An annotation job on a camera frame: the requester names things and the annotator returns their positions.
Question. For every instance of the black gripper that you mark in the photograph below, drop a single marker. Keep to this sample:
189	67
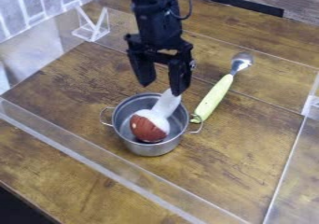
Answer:
158	44

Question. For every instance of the silver metal pot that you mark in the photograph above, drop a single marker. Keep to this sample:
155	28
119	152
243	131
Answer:
122	114

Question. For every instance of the red plush mushroom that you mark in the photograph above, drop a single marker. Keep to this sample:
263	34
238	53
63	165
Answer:
148	123

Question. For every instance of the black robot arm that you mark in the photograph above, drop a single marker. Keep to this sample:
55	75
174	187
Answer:
155	5

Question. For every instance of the clear acrylic triangle stand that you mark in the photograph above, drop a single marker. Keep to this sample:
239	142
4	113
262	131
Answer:
91	31

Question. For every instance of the black bar on table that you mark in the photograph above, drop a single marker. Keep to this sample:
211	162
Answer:
253	6

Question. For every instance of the clear acrylic front barrier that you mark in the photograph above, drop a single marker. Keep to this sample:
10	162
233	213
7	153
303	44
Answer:
151	186

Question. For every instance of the clear acrylic barrier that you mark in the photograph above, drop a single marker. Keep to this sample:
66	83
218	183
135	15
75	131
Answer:
295	200
151	186

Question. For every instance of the clear acrylic right barrier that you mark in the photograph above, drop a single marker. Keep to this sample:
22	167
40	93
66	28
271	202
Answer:
295	200

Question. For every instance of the spoon with green handle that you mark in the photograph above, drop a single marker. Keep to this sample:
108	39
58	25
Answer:
242	61

